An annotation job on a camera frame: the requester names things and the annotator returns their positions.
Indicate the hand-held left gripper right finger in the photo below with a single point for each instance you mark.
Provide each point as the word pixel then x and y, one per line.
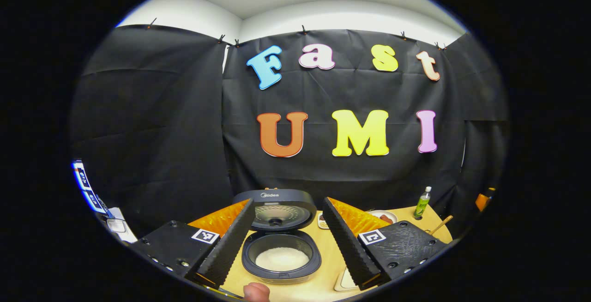
pixel 348 246

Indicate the green drink bottle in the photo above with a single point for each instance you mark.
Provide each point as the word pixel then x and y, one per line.
pixel 422 202

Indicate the white divided dish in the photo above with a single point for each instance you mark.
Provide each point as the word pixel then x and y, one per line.
pixel 322 221

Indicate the black backdrop cloth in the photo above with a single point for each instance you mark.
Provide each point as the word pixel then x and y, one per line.
pixel 166 122

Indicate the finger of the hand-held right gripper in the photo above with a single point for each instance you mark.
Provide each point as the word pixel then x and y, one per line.
pixel 485 199

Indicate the computer monitor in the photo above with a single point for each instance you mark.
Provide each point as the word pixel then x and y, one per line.
pixel 87 186

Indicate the clear rice tray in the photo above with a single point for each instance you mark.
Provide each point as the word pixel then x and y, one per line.
pixel 344 281

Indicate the wooden spoon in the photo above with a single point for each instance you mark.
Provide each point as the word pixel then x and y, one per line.
pixel 441 224

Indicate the white device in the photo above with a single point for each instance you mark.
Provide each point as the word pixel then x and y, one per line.
pixel 121 226

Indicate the white round plate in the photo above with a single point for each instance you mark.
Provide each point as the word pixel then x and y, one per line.
pixel 390 215

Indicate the white rice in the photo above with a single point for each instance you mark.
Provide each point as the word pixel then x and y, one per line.
pixel 281 259

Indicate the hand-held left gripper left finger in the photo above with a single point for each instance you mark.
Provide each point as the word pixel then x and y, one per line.
pixel 231 246

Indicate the brown meat piece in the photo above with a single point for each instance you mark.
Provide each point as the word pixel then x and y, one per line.
pixel 386 219

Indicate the dark grey rice cooker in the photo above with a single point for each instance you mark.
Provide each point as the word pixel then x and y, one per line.
pixel 281 214

